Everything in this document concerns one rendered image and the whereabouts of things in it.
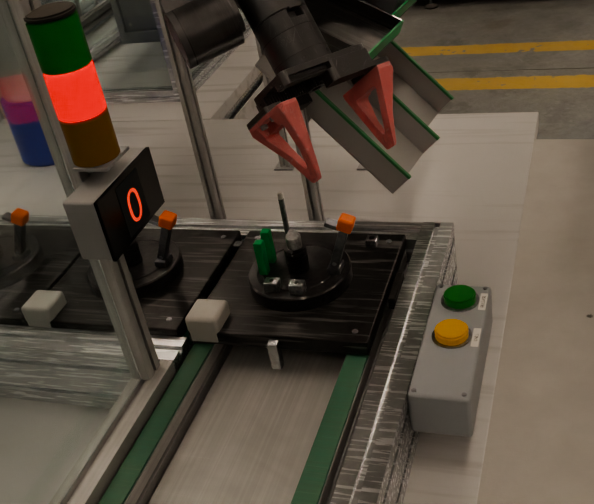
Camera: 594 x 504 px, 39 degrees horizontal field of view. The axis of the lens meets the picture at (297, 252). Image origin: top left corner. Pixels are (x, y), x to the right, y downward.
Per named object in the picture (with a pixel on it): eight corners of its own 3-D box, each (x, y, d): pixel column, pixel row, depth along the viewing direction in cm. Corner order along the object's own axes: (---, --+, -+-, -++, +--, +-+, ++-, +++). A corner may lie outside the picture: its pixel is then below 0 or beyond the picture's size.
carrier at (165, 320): (242, 241, 128) (225, 169, 122) (180, 342, 110) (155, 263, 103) (106, 237, 136) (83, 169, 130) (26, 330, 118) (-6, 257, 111)
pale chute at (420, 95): (437, 113, 146) (454, 97, 143) (411, 148, 137) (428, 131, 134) (319, 2, 145) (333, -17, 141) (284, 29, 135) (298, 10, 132)
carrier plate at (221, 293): (406, 245, 120) (405, 233, 119) (369, 355, 101) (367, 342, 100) (251, 241, 128) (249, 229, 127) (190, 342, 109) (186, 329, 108)
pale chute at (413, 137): (422, 153, 135) (440, 137, 131) (392, 194, 125) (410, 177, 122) (294, 33, 133) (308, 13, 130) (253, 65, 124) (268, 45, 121)
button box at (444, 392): (493, 322, 110) (491, 284, 107) (472, 438, 94) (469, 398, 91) (440, 319, 113) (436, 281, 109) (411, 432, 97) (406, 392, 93)
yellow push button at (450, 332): (471, 331, 102) (470, 318, 100) (466, 353, 98) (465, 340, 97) (438, 329, 103) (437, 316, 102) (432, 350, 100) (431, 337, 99)
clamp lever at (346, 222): (344, 261, 111) (356, 215, 106) (340, 270, 109) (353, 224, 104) (318, 252, 111) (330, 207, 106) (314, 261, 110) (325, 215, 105)
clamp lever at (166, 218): (172, 255, 119) (178, 213, 115) (166, 263, 118) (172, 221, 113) (148, 246, 120) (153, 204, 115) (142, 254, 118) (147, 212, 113)
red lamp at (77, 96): (115, 101, 85) (101, 55, 83) (91, 122, 82) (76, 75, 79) (73, 102, 87) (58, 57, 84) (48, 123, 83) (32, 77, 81)
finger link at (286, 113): (375, 150, 77) (327, 60, 77) (316, 176, 73) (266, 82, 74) (339, 175, 83) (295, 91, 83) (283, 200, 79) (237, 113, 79)
